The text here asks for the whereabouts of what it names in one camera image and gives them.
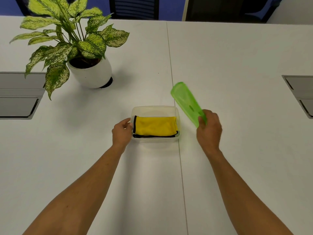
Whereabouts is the person's right hand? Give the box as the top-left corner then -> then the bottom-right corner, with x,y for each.
196,109 -> 223,154

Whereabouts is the person's left hand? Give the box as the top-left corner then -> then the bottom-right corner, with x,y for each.
112,117 -> 134,149

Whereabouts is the yellow and grey cloth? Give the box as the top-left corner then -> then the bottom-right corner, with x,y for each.
132,116 -> 179,139

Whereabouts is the green plastic lid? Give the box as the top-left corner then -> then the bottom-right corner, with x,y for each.
170,82 -> 208,128

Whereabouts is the clear plastic container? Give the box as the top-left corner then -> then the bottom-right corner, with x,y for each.
131,106 -> 181,142

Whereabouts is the person's right forearm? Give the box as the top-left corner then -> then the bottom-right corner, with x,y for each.
206,149 -> 294,235

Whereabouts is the person's left forearm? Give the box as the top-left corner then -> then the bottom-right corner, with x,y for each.
23,144 -> 127,235

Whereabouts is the black pot saucer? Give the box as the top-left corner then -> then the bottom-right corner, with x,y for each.
100,77 -> 113,89

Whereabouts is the white plant pot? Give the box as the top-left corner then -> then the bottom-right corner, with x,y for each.
67,55 -> 113,89

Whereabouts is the green variegated plant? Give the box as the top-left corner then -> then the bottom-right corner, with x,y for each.
9,0 -> 130,101

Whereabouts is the grey table cable hatch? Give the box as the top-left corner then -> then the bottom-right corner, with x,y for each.
281,75 -> 313,119
0,72 -> 47,120

